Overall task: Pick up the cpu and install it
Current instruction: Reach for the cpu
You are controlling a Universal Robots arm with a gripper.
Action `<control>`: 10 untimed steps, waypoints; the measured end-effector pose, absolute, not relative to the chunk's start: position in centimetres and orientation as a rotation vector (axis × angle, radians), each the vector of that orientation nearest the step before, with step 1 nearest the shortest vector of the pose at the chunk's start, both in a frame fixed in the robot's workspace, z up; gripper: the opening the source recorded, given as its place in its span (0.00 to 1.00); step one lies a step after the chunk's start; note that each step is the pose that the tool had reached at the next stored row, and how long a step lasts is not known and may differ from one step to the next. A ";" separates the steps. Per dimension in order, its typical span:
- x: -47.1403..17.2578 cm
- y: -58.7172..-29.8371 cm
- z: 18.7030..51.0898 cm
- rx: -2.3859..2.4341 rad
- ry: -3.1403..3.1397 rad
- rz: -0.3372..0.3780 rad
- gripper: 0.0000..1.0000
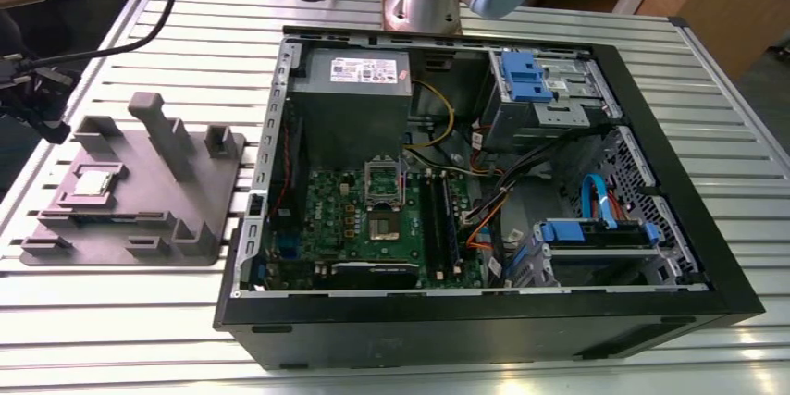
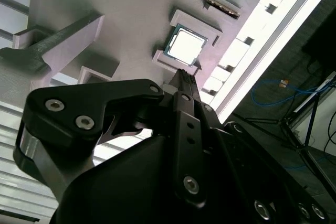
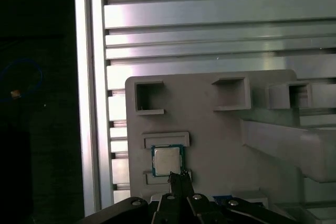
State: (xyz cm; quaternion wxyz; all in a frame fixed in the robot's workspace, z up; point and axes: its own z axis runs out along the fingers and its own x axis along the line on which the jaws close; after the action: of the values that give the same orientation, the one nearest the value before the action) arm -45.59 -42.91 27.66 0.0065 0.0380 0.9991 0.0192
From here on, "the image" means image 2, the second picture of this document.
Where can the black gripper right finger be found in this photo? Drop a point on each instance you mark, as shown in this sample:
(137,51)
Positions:
(235,153)

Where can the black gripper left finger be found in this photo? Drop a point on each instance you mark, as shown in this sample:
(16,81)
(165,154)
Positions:
(65,113)

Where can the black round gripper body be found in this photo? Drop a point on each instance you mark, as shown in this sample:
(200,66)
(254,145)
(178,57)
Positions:
(118,195)

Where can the silver CPU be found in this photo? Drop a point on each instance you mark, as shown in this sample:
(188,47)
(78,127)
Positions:
(187,44)

